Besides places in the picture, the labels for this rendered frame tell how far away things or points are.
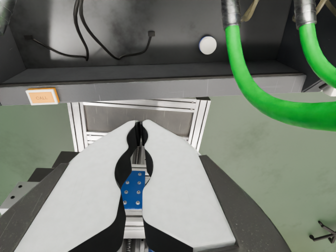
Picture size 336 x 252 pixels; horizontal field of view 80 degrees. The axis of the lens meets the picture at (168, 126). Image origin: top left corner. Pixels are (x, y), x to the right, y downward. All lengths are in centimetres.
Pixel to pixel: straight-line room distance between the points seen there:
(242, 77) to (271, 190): 225
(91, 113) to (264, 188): 180
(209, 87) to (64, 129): 141
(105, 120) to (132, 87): 93
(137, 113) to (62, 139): 72
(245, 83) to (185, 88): 24
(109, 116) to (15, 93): 87
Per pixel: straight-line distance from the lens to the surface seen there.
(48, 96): 45
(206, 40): 51
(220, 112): 160
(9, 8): 22
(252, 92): 18
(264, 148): 197
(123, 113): 129
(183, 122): 133
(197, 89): 42
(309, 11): 28
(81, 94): 44
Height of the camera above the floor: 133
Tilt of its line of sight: 58 degrees down
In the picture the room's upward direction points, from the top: 172 degrees clockwise
